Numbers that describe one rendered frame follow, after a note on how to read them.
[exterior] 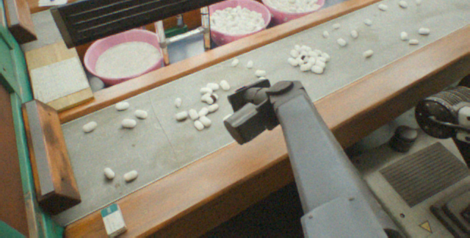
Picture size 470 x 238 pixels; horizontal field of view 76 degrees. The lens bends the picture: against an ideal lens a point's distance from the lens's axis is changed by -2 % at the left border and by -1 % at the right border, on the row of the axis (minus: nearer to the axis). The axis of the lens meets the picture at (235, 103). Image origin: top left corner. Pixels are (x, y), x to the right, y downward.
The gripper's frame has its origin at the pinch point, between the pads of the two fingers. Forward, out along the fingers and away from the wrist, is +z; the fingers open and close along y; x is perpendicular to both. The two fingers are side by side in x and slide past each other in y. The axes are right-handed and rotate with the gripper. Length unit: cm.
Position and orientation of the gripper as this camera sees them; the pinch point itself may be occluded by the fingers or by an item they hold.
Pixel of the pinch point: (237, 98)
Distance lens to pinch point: 74.0
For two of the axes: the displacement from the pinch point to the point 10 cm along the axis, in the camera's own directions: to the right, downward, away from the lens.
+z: -3.8, -0.7, 9.2
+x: 3.4, 9.2, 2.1
